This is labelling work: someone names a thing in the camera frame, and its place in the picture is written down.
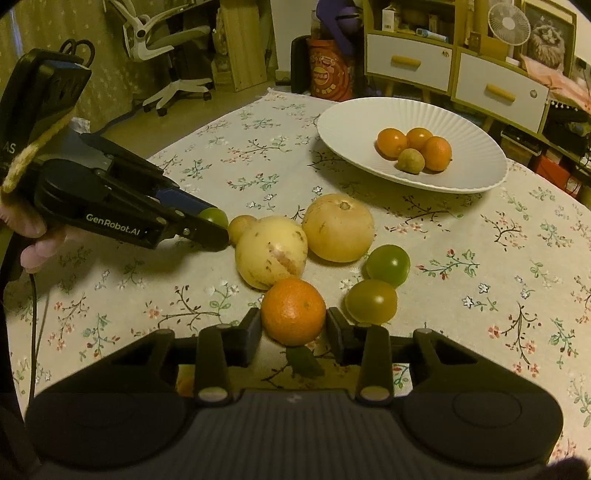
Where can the white desk fan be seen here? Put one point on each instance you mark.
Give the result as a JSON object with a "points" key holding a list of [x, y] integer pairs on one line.
{"points": [[508, 28]]}

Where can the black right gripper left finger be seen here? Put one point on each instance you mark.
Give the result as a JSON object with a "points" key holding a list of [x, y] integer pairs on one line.
{"points": [[221, 347]]}

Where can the olive green tomato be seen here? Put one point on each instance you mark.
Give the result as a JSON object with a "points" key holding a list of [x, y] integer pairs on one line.
{"points": [[372, 302]]}

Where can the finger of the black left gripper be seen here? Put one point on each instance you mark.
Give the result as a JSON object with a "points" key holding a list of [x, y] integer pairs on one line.
{"points": [[183, 201], [207, 234]]}

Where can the left hand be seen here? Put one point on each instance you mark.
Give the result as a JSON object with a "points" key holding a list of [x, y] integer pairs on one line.
{"points": [[46, 241]]}

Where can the red box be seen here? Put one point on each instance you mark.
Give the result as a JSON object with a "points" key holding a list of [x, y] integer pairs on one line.
{"points": [[557, 175]]}

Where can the long low tv cabinet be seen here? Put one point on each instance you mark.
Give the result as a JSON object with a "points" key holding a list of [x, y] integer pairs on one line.
{"points": [[564, 138]]}

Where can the pink cloth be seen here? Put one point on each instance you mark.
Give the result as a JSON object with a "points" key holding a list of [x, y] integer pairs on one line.
{"points": [[561, 87]]}

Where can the white office chair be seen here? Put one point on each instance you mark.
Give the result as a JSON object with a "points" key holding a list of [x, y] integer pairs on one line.
{"points": [[140, 47]]}

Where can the green leaf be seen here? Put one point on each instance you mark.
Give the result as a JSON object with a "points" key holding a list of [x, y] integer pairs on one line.
{"points": [[302, 362]]}

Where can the floral tablecloth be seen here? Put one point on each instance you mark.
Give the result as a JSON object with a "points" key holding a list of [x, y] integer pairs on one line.
{"points": [[396, 212]]}

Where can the framed cat picture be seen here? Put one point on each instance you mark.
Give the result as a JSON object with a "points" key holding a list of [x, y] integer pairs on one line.
{"points": [[553, 35]]}

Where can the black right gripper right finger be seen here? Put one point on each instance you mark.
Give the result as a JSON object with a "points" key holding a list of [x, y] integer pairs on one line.
{"points": [[367, 346]]}

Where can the small orange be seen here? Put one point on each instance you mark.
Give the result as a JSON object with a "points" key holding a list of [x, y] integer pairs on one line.
{"points": [[391, 142], [418, 137], [437, 153]]}

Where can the pale yellow streaked melon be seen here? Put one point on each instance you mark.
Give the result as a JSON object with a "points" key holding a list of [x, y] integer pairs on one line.
{"points": [[272, 249]]}

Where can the round tan melon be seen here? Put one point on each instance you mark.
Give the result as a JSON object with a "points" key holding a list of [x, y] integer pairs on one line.
{"points": [[340, 229]]}

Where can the small green lime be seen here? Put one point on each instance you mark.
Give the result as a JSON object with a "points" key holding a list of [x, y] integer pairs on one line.
{"points": [[215, 216]]}

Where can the white ribbed plate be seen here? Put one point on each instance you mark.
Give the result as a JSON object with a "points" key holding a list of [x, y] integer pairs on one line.
{"points": [[350, 129]]}

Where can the wooden desk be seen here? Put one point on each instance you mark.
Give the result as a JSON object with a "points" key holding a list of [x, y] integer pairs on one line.
{"points": [[235, 54]]}

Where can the purple hat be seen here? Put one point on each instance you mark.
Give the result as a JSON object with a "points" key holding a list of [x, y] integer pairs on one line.
{"points": [[340, 17]]}

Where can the large orange tangerine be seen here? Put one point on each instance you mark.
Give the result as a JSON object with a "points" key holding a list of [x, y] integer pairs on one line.
{"points": [[293, 312]]}

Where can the tall wooden shelf cabinet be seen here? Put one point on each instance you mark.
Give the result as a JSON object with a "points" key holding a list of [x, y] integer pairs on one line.
{"points": [[414, 43]]}

